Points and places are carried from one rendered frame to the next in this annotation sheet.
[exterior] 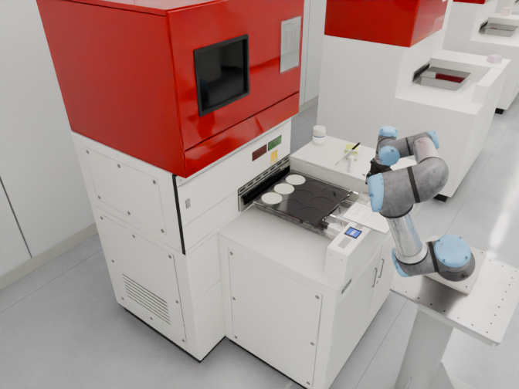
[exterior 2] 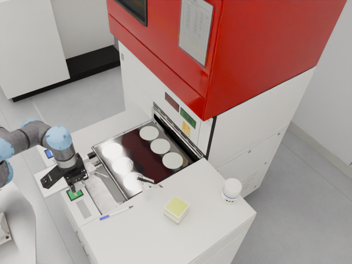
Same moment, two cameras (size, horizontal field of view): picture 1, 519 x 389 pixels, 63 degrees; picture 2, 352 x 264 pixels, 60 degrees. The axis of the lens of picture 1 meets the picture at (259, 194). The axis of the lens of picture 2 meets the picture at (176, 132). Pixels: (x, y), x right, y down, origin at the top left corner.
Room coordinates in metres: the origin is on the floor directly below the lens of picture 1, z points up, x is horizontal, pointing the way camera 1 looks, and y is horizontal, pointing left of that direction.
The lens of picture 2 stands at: (2.11, -1.06, 2.09)
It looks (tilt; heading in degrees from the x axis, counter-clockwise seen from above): 48 degrees down; 105
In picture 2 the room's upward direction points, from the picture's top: 4 degrees clockwise
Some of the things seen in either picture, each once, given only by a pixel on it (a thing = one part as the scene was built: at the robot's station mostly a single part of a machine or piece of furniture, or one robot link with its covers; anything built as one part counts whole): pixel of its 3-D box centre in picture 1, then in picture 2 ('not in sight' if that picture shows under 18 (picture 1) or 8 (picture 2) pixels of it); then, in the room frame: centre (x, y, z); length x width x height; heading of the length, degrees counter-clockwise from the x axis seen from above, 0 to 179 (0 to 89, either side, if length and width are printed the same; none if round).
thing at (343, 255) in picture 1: (364, 230); (66, 181); (1.46, -0.46, 0.89); 0.55 x 0.09 x 0.14; 143
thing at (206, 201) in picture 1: (242, 177); (158, 98); (1.71, 0.08, 1.02); 0.82 x 0.03 x 0.40; 143
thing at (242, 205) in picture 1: (266, 184); (175, 136); (1.85, -0.03, 0.89); 0.44 x 0.02 x 0.10; 143
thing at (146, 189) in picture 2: (347, 159); (149, 187); (1.86, -0.45, 1.03); 0.06 x 0.04 x 0.13; 53
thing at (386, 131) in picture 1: (386, 140); (59, 143); (1.57, -0.53, 1.28); 0.09 x 0.08 x 0.11; 169
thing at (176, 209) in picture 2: (351, 152); (176, 210); (1.99, -0.49, 1.00); 0.07 x 0.07 x 0.07; 72
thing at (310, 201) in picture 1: (302, 195); (142, 155); (1.73, -0.21, 0.90); 0.34 x 0.34 x 0.01; 53
